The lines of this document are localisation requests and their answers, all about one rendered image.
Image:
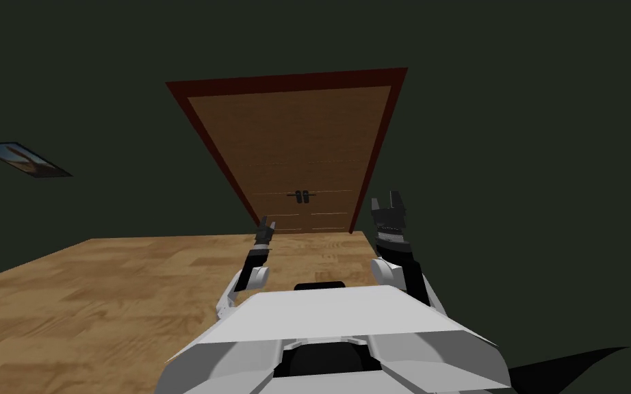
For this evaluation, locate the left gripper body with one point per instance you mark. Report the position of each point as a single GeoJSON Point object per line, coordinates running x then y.
{"type": "Point", "coordinates": [263, 237]}

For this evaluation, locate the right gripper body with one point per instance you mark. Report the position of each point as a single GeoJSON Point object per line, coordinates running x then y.
{"type": "Point", "coordinates": [391, 221]}

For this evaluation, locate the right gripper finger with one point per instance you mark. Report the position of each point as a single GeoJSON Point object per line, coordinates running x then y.
{"type": "Point", "coordinates": [396, 199]}
{"type": "Point", "coordinates": [375, 205]}

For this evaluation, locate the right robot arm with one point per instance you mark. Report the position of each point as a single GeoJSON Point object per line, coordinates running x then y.
{"type": "Point", "coordinates": [403, 268]}

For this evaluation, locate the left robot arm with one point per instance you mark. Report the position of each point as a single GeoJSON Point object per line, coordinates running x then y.
{"type": "Point", "coordinates": [250, 273]}

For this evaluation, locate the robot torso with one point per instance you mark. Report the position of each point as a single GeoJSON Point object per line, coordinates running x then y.
{"type": "Point", "coordinates": [326, 317]}

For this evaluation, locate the framed wall picture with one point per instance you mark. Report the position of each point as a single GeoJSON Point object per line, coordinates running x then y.
{"type": "Point", "coordinates": [22, 159]}

